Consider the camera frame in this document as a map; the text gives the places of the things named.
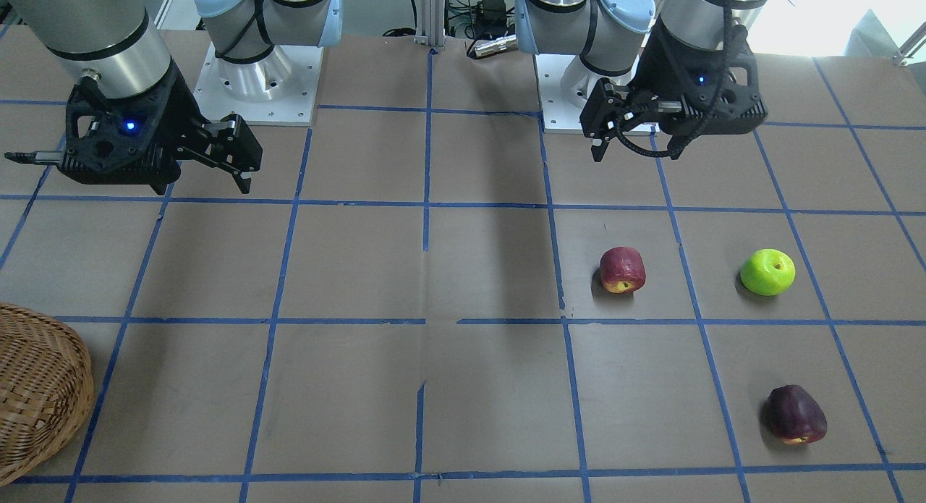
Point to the green apple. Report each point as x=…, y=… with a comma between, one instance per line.
x=768, y=272

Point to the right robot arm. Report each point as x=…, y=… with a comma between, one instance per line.
x=118, y=42

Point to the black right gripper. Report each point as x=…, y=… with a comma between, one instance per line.
x=183, y=116

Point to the dark red apple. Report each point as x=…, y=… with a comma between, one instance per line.
x=794, y=417

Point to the wicker basket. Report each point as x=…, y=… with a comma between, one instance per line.
x=47, y=388

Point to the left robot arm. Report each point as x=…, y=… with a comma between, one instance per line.
x=609, y=37

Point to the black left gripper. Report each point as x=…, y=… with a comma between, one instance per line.
x=657, y=70

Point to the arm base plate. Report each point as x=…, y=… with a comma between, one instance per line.
x=564, y=85
x=277, y=91

